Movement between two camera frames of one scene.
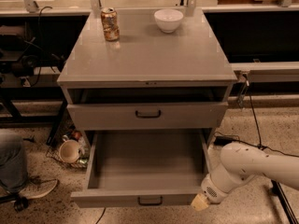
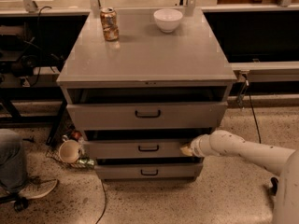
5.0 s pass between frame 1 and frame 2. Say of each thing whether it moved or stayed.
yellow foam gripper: moved
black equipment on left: stayed
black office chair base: stayed
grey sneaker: stayed
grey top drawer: stayed
